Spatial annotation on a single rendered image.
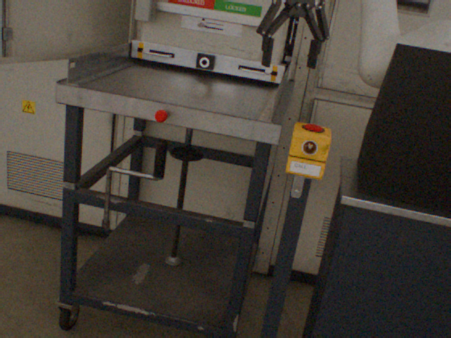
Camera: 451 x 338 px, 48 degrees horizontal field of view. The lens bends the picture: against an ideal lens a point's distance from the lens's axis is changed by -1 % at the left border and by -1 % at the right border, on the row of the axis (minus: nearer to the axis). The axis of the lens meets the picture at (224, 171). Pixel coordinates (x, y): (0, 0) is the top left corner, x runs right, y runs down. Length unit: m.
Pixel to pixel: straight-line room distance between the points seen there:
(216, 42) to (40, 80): 0.82
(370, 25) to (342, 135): 0.61
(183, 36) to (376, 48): 0.68
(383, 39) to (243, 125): 0.45
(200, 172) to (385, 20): 1.00
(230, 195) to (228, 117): 0.85
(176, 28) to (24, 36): 0.49
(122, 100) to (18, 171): 1.13
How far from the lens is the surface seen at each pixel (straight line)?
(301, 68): 1.97
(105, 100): 1.41
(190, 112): 1.34
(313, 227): 2.13
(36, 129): 2.32
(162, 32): 1.83
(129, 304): 1.69
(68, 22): 1.86
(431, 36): 1.41
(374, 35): 1.49
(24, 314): 1.94
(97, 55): 1.61
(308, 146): 1.07
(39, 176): 2.39
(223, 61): 1.78
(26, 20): 1.75
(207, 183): 2.13
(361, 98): 1.99
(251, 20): 1.73
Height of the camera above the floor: 1.17
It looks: 21 degrees down
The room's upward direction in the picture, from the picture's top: 9 degrees clockwise
